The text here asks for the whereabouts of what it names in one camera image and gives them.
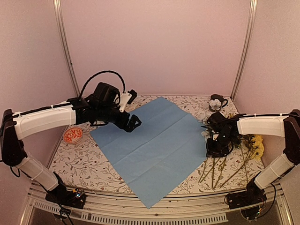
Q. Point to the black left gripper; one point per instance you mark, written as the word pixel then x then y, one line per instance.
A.
pixel 130 126

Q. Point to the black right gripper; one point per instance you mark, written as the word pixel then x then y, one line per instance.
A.
pixel 211 151

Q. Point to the white blue fake flower stem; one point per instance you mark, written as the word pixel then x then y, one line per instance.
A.
pixel 206 134

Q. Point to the yellow fake flower stem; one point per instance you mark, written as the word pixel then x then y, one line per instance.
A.
pixel 244 162

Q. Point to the blue wrapping paper sheet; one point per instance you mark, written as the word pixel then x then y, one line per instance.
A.
pixel 159 154

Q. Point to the pale blue fake flower stem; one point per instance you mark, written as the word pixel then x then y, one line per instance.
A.
pixel 215 105

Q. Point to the pink fake flower stem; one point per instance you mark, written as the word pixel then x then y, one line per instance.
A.
pixel 221 171

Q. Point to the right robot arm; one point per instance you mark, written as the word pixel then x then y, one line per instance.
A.
pixel 281 134

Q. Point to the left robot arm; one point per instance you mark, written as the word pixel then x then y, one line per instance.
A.
pixel 105 105

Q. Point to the dark grey metal mug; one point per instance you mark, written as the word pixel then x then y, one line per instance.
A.
pixel 220 98

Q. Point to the red patterned small dish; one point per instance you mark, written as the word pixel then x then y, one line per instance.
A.
pixel 72 135

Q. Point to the floral patterned tablecloth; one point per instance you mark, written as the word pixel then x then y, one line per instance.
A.
pixel 83 164

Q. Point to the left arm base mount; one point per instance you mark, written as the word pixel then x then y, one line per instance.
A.
pixel 65 197

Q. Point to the left aluminium frame post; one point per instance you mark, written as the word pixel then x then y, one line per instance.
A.
pixel 65 47

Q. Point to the aluminium frame post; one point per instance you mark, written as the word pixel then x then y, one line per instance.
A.
pixel 245 49
pixel 65 47

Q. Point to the right aluminium frame post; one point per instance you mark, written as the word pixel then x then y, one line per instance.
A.
pixel 245 49

